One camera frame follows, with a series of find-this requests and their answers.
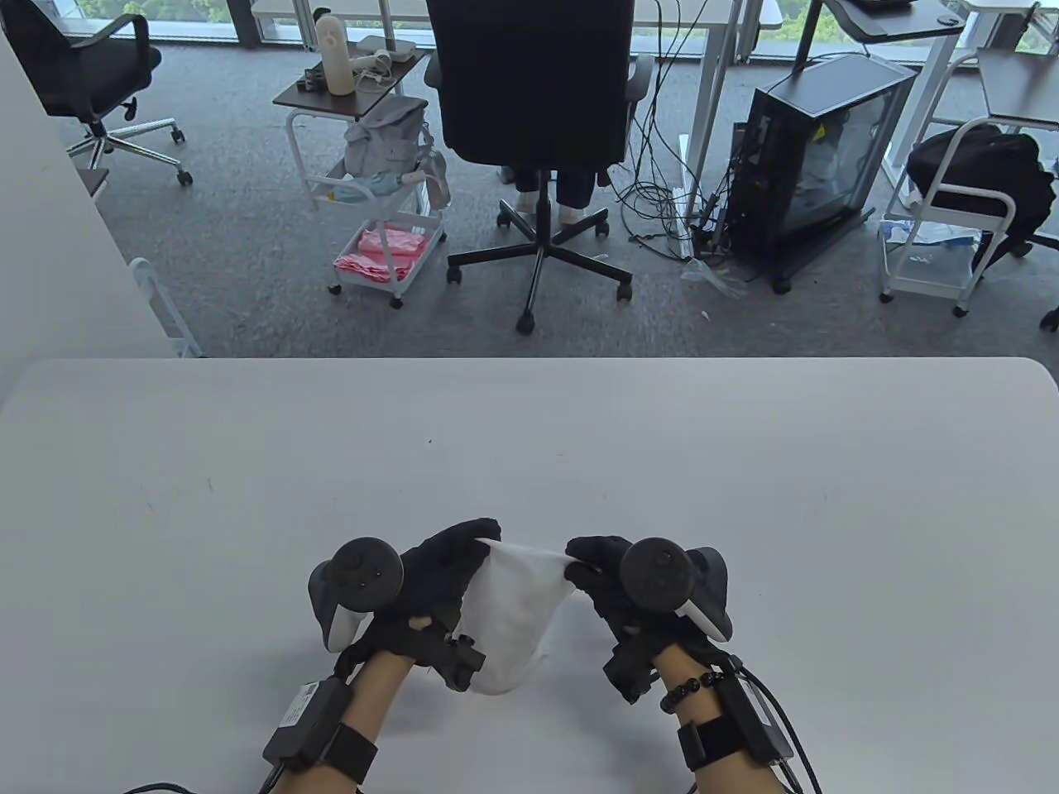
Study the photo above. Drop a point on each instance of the person's left hand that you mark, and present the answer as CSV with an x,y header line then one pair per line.
x,y
438,571

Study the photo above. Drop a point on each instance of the person's right hand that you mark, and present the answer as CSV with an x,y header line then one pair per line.
x,y
600,562

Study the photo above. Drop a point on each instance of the person's right forearm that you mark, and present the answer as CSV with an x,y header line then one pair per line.
x,y
680,663

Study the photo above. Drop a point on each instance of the person's left forearm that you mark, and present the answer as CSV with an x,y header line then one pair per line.
x,y
372,695

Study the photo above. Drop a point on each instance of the black forearm sensor box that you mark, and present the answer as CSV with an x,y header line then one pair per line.
x,y
306,724
757,719

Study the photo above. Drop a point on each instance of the clear plastic bag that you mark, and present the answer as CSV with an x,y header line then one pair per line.
x,y
716,279

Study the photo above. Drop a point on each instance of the black bag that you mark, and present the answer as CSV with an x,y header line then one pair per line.
x,y
976,178

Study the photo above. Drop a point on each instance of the black grey hand controller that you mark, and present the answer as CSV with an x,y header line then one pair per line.
x,y
658,571
364,571

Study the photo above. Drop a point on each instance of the pink folded cloths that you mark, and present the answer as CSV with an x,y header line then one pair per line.
x,y
380,252

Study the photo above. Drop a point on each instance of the light blue pouch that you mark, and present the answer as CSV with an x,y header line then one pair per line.
x,y
360,188

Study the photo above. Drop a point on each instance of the grey backpack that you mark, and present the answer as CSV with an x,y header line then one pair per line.
x,y
385,136

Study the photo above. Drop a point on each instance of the clear blue plastic packets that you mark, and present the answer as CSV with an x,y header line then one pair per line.
x,y
935,236

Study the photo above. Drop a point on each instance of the black computer tower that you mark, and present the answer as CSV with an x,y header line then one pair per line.
x,y
819,141

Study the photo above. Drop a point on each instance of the black high-back office chair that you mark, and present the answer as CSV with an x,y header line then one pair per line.
x,y
529,83

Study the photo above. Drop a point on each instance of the white cart with dark top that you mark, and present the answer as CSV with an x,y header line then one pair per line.
x,y
1018,91
331,98

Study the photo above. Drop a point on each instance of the small dark gadget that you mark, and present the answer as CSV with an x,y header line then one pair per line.
x,y
310,80

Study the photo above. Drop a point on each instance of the white handheld device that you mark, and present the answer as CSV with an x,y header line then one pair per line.
x,y
376,59

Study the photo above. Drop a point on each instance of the cream cylindrical bottle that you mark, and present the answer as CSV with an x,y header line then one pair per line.
x,y
333,58

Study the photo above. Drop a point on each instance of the white flat box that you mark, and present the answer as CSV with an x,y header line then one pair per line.
x,y
389,45

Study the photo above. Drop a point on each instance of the black monitor stand table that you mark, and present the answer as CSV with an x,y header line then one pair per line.
x,y
893,21

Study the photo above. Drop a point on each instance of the black mesh office chair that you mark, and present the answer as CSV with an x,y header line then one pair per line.
x,y
83,66

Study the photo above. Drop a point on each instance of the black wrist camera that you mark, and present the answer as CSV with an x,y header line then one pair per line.
x,y
633,674
459,662

